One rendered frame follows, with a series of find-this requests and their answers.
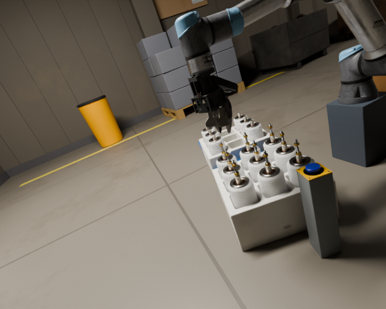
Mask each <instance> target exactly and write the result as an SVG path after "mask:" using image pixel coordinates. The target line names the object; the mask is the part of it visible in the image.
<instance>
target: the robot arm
mask: <svg viewBox="0 0 386 309"><path fill-rule="evenodd" d="M300 1H303V0H245V1H243V2H241V3H239V4H238V5H236V6H234V7H232V8H230V9H226V10H223V11H221V12H218V13H215V14H212V15H209V16H207V17H203V18H201V16H200V15H199V13H198V12H197V11H194V12H189V13H187V14H185V15H182V16H180V17H179V18H177V19H176V21H175V27H176V32H177V35H178V39H179V40H180V44H181V47H182V49H183V53H184V56H185V59H186V62H187V66H188V68H189V72H190V74H192V77H190V78H188V80H189V84H190V86H191V90H192V93H193V95H194V97H192V98H191V101H192V104H193V106H194V110H195V112H196V113H208V119H207V121H206V122H205V126H206V127H207V128H210V127H213V126H215V128H216V129H217V131H218V132H219V133H221V132H222V127H224V126H226V129H227V132H228V133H230V131H231V128H232V105H231V103H230V101H229V99H228V97H227V95H225V92H226V93H230V92H232V91H236V90H237V83H234V82H231V81H229V80H226V79H224V78H220V77H218V76H215V75H212V76H211V75H210V74H212V73H213V72H215V69H214V68H213V66H214V64H213V60H212V57H211V53H210V48H209V47H211V46H212V45H214V44H217V43H220V42H222V41H224V40H227V39H229V38H234V37H235V36H237V35H239V34H241V33H242V32H243V29H244V27H246V26H247V25H250V24H251V23H253V22H255V21H257V20H258V19H260V18H262V17H264V16H266V15H268V14H269V13H271V12H273V11H275V10H276V9H278V8H286V7H288V6H290V5H292V4H294V3H296V2H300ZM323 1H324V3H327V4H328V3H332V4H333V5H334V6H335V8H336V10H337V11H338V12H339V14H340V16H341V17H342V18H343V20H344V21H345V22H346V24H347V26H348V27H349V29H350V30H351V31H352V33H353V34H354V36H355V37H356V39H357V40H358V42H359V43H360V45H357V46H354V47H351V48H348V49H347V50H344V51H342V52H341V53H340V54H339V68H340V76H341V88H340V91H339V96H338V102H339V103H340V104H360V103H364V102H368V101H371V100H373V99H375V98H377V97H378V95H379V93H378V89H377V88H376V85H375V83H374V80H373V76H386V23H385V21H384V19H383V18H382V16H381V14H380V13H379V11H378V9H377V7H376V6H375V4H374V3H373V0H323ZM194 101H195V104H196V106H197V109H196V108H195V105H194ZM221 106H222V107H221ZM219 107H220V108H219ZM219 116H220V118H219Z"/></svg>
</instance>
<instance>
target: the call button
mask: <svg viewBox="0 0 386 309"><path fill-rule="evenodd" d="M305 169H306V171H308V172H309V173H311V174H314V173H317V172H318V171H319V170H320V169H321V167H320V164H318V163H310V164H307V165H306V166H305Z"/></svg>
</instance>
